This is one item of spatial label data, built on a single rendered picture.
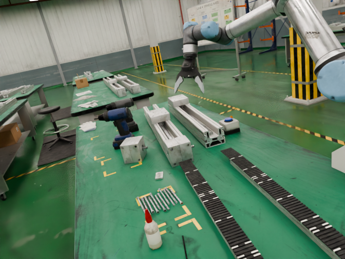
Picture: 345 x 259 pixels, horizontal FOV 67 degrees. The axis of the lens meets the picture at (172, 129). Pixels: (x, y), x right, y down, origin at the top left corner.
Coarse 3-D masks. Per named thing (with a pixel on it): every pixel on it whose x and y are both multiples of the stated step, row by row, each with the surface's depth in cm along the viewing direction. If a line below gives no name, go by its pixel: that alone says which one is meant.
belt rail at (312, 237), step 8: (248, 176) 90; (256, 184) 87; (264, 192) 82; (272, 200) 78; (280, 208) 74; (288, 216) 71; (296, 224) 68; (304, 232) 65; (320, 240) 59; (328, 248) 57; (336, 256) 56
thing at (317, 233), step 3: (330, 225) 61; (321, 228) 61; (324, 228) 61; (327, 228) 61; (330, 228) 61; (333, 228) 60; (312, 231) 61; (315, 231) 61; (318, 231) 60; (321, 231) 61; (324, 231) 60; (327, 231) 60; (330, 231) 60; (333, 231) 60; (315, 234) 60; (318, 234) 60; (321, 234) 60; (324, 234) 60
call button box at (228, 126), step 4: (224, 120) 136; (232, 120) 134; (236, 120) 133; (220, 124) 137; (224, 124) 132; (228, 124) 131; (232, 124) 132; (236, 124) 132; (224, 128) 132; (228, 128) 132; (232, 128) 132; (236, 128) 133; (224, 132) 134; (228, 132) 133; (232, 132) 133; (236, 132) 134
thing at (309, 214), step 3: (303, 213) 67; (306, 213) 66; (309, 213) 66; (312, 213) 66; (315, 213) 66; (297, 216) 66; (300, 216) 66; (303, 216) 66; (306, 216) 65; (309, 216) 65; (312, 216) 65; (297, 219) 66; (300, 219) 65; (303, 219) 65
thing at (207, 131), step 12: (180, 108) 167; (192, 108) 162; (180, 120) 166; (192, 120) 140; (204, 120) 139; (192, 132) 142; (204, 132) 122; (216, 132) 125; (204, 144) 124; (216, 144) 124
